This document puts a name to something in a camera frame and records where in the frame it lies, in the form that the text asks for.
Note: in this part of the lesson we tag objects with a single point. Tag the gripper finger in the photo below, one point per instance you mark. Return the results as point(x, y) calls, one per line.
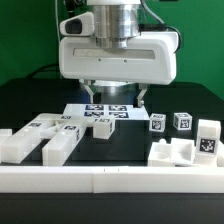
point(95, 96)
point(138, 101)

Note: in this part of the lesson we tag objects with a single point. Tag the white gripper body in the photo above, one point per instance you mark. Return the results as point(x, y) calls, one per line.
point(149, 58)

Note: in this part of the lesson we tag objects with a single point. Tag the white chair seat part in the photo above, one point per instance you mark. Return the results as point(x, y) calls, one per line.
point(177, 153)

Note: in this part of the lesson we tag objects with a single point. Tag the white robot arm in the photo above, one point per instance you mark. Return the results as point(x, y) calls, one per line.
point(107, 43)

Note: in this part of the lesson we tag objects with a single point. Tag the white chair back part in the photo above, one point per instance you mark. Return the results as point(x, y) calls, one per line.
point(62, 132)

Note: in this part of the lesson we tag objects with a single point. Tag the white fiducial marker sheet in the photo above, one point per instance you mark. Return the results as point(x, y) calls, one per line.
point(121, 112)

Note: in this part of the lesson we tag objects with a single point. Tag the white tagged cube left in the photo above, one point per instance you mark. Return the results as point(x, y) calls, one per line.
point(157, 122)

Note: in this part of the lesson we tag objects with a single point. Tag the white tagged cube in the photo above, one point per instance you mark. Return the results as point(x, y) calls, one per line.
point(182, 121)
point(157, 122)

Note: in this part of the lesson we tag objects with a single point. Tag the white tagged cube right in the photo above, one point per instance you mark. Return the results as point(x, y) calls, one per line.
point(182, 121)

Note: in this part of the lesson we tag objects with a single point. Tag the white right fence bar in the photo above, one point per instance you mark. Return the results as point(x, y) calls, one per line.
point(220, 155)

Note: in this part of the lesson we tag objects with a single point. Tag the white fence bar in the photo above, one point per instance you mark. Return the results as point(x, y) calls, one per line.
point(220, 155)
point(38, 179)

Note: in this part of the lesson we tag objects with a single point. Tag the white left fence block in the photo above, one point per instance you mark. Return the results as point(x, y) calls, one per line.
point(4, 135)

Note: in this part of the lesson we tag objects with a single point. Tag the white front fence bar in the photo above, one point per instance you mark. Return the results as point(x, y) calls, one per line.
point(38, 179)

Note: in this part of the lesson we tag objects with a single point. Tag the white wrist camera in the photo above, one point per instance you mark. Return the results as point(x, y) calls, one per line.
point(81, 25)

